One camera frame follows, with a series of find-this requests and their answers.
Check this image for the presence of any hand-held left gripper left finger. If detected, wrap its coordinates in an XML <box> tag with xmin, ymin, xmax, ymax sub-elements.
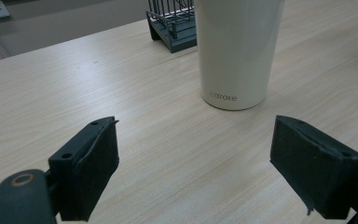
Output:
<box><xmin>48</xmin><ymin>116</ymin><xmax>120</xmax><ymax>222</ymax></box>

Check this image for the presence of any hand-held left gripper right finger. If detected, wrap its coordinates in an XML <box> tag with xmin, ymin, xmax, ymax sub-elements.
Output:
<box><xmin>269</xmin><ymin>115</ymin><xmax>358</xmax><ymax>220</ymax></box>

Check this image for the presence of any white cup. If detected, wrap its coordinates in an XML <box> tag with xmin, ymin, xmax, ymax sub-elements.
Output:
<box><xmin>193</xmin><ymin>0</ymin><xmax>286</xmax><ymax>111</ymax></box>

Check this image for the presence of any dark metal wire rack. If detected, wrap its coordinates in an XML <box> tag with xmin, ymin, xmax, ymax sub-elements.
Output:
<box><xmin>145</xmin><ymin>0</ymin><xmax>198</xmax><ymax>54</ymax></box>

